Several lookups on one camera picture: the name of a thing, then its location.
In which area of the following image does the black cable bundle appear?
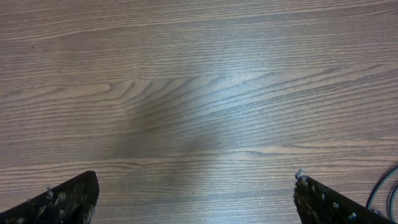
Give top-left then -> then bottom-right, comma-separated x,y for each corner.
365,164 -> 398,222

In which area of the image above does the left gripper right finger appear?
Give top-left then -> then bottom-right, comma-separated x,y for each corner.
293,169 -> 394,224

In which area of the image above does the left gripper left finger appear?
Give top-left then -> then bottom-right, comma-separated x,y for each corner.
1,170 -> 100,224

